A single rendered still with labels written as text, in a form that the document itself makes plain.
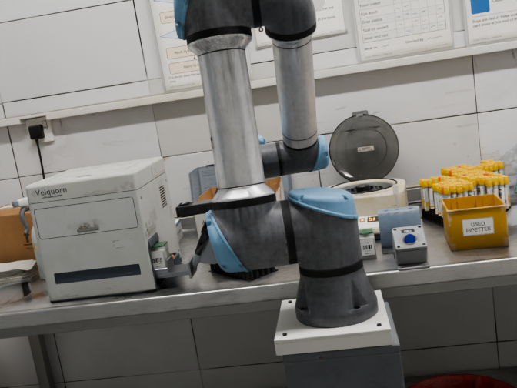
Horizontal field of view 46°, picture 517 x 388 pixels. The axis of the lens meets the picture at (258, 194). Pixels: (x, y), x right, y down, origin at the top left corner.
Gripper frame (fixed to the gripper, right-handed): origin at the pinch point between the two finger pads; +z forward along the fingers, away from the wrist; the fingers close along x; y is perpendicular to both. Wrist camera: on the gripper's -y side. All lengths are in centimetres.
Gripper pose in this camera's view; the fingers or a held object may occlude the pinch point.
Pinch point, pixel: (194, 263)
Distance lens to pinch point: 153.7
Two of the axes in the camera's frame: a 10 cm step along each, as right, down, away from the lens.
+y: 9.3, 3.8, -0.2
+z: -3.6, 9.1, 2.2
